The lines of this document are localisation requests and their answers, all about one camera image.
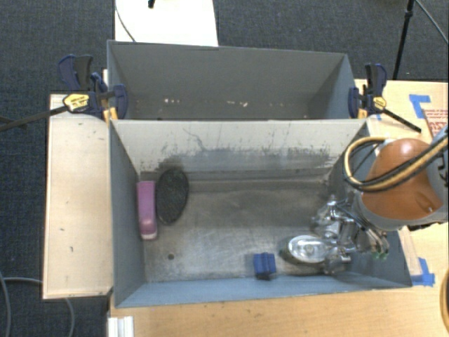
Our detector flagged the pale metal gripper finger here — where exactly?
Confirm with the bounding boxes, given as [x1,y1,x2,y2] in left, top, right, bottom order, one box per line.
[309,194,344,239]
[322,253,352,276]

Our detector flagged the clear glass cup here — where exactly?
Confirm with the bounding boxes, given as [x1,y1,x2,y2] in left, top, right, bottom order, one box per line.
[279,234,331,267]

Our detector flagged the blue ribbed block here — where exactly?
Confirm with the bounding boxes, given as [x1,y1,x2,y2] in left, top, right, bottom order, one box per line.
[253,252,277,282]

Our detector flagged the grey metal bin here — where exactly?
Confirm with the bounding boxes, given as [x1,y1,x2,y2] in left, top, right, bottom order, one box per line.
[106,39,413,309]

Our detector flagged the black oval pad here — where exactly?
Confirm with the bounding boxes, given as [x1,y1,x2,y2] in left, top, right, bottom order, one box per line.
[155,168,191,226]

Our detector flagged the pale wood board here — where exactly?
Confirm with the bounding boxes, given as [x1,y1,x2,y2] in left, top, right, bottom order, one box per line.
[42,93,115,300]

